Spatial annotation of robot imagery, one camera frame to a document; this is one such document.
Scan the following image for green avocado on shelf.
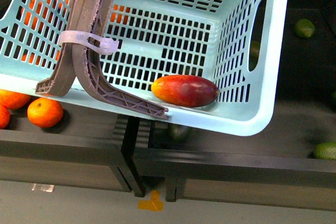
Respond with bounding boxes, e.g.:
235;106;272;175
294;18;316;39
313;142;336;160

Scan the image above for light blue plastic basket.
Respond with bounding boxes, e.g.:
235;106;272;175
1;0;287;136

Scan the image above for red yellow mango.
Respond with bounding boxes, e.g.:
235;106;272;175
151;74;219;108

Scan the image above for wooden display stand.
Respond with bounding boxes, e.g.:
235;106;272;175
1;104;335;211

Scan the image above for orange tangerine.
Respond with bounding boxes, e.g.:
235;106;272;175
1;89;32;110
27;98;64;128

